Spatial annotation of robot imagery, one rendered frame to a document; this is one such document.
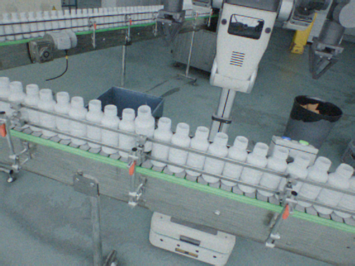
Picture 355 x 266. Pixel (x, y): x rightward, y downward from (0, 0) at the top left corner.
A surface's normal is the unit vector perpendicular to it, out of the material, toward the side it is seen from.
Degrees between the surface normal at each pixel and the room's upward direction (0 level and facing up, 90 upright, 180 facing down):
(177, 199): 90
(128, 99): 90
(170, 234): 90
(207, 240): 31
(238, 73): 90
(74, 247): 0
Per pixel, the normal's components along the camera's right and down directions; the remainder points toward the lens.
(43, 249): 0.14, -0.83
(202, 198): -0.26, 0.50
